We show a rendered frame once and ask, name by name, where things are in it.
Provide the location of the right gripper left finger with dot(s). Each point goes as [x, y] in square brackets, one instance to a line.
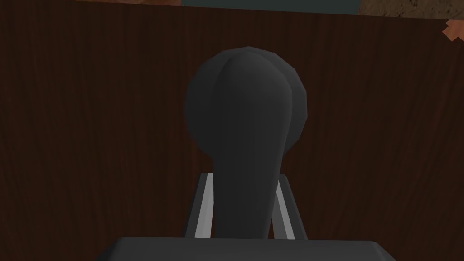
[203, 210]

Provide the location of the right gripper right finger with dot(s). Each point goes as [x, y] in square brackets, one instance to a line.
[288, 214]

